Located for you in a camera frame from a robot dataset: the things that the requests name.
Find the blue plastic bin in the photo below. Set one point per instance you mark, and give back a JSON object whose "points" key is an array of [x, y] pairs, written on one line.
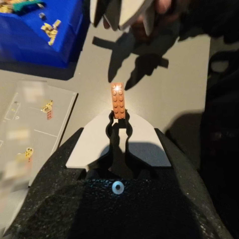
{"points": [[22, 37]]}

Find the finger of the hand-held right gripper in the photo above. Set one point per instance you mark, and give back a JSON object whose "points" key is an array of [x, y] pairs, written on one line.
{"points": [[136, 11], [112, 13]]}

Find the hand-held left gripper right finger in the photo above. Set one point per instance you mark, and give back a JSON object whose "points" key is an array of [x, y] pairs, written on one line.
{"points": [[147, 141]]}

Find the green brick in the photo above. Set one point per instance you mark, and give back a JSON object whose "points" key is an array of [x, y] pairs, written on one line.
{"points": [[26, 4]]}

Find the grey instruction booklet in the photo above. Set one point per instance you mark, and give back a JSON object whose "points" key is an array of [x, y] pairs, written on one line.
{"points": [[56, 112]]}

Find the small tan brick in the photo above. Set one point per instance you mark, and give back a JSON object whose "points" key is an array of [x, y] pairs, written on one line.
{"points": [[40, 5], [42, 16]]}

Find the person's right hand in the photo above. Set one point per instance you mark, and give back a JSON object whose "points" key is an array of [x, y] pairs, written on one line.
{"points": [[163, 6]]}

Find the orange studded brick plate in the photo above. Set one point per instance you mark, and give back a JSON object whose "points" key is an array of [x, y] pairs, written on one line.
{"points": [[117, 100]]}

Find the yellow spotted brick assembly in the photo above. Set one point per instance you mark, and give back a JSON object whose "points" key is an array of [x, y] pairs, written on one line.
{"points": [[50, 31]]}

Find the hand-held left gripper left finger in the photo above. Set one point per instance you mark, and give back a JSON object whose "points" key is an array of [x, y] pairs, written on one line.
{"points": [[89, 141]]}

